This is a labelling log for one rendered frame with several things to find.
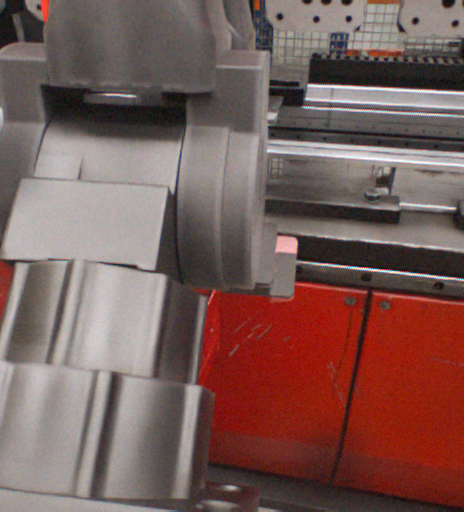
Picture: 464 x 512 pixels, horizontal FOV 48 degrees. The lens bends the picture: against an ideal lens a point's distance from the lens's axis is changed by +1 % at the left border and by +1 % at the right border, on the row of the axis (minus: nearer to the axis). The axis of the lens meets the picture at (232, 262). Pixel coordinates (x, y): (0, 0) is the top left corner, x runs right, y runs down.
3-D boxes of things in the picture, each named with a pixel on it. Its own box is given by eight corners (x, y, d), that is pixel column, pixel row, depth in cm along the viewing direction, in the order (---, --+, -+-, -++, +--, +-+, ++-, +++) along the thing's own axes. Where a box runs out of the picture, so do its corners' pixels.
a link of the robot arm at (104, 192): (-14, 303, 17) (147, 317, 16) (52, 46, 20) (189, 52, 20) (84, 347, 26) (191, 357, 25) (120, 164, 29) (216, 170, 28)
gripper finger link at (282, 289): (230, 266, 59) (224, 220, 50) (294, 271, 58) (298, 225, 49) (223, 321, 55) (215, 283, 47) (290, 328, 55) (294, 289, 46)
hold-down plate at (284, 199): (231, 208, 96) (231, 194, 94) (236, 195, 100) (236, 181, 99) (398, 224, 91) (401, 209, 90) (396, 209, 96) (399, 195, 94)
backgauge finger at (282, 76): (234, 128, 100) (234, 102, 97) (255, 88, 121) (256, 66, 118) (296, 132, 98) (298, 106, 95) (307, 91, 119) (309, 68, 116)
